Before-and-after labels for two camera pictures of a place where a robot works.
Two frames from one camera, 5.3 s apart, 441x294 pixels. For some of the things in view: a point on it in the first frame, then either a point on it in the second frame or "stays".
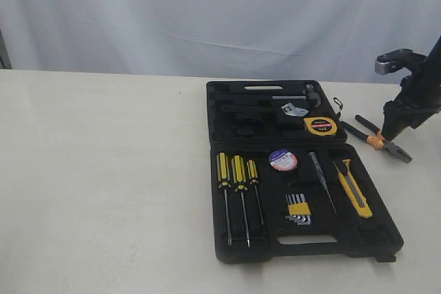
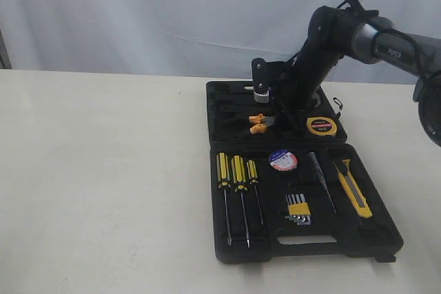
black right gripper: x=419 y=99 -> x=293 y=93
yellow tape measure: x=320 y=125 stays
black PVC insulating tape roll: x=283 y=160 stays
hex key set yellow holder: x=299 y=211 stays
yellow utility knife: x=354 y=191 stays
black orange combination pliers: x=376 y=140 -> x=261 y=123
